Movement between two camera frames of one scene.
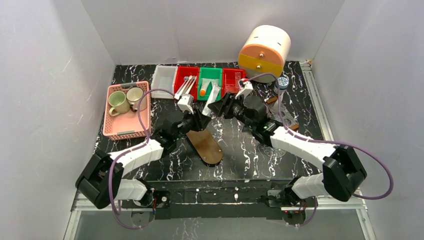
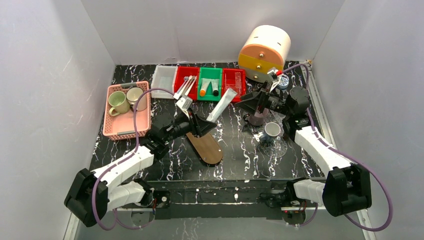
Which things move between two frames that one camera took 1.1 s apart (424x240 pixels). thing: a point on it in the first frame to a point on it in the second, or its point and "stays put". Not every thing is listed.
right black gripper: [224, 108] to [259, 100]
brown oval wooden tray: [209, 151] stays put
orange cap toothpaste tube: [205, 83] stays put
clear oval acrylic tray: [272, 152] stays put
